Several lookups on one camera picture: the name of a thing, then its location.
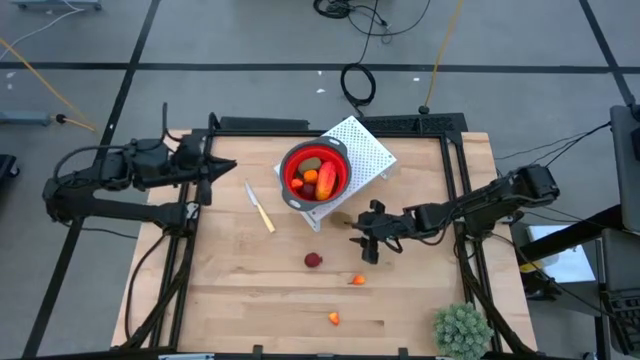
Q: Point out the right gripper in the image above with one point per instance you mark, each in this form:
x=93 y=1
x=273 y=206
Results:
x=395 y=225

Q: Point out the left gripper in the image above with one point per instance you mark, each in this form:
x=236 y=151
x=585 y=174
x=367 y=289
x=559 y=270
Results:
x=190 y=165

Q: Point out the red orange toy mango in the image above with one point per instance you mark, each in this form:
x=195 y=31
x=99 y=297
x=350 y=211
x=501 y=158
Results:
x=326 y=181

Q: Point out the red collapsible bowl grey rim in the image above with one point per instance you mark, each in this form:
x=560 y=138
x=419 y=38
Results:
x=342 y=167

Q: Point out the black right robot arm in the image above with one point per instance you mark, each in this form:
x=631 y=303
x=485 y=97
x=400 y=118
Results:
x=490 y=200

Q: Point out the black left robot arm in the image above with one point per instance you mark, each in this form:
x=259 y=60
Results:
x=125 y=211

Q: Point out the black rectangular box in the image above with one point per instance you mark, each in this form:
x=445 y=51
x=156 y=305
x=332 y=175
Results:
x=264 y=123

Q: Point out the white perforated metal riser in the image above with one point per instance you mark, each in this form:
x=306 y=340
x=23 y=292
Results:
x=367 y=150

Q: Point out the black perforated box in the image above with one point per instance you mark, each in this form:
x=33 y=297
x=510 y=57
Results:
x=415 y=122

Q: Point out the green artificial plant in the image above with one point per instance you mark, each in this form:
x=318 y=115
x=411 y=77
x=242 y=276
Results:
x=462 y=332

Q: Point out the grey metal floor bar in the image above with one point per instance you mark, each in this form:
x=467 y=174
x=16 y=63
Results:
x=25 y=118

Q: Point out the white sheet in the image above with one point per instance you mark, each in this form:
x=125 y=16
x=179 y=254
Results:
x=562 y=260

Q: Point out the black diagonal beam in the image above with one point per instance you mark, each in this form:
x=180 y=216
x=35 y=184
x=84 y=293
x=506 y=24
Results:
x=565 y=236

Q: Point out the black floor stand foot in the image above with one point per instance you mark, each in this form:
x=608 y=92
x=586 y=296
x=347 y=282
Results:
x=6 y=167

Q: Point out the grey metal floor base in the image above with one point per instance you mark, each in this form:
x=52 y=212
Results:
x=55 y=4

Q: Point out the grey cabinet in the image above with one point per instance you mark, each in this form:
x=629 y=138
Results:
x=625 y=165

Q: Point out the black keyboard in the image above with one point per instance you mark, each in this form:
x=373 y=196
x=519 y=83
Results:
x=622 y=320

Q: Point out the black aluminium rig frame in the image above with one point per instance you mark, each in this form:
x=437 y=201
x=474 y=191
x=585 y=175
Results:
x=450 y=136

